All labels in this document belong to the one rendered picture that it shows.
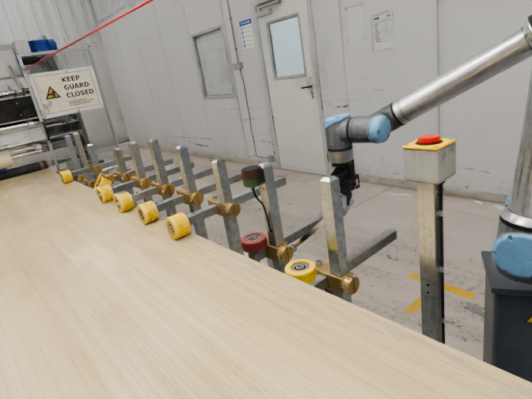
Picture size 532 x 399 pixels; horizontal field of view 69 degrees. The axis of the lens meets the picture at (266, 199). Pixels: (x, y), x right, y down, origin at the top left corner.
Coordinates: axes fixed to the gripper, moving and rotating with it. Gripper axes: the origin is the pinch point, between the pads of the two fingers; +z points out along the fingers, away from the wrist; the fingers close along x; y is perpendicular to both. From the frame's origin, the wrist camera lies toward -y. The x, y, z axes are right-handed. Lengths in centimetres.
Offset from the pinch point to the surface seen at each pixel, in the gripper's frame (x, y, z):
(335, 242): -30, -39, -13
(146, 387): -31, -92, -7
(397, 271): 37, 88, 83
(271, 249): -4.2, -39.3, -3.3
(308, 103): 238, 231, -5
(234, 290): -19, -64, -7
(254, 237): -0.7, -42.6, -8.0
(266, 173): -5.8, -37.8, -28.0
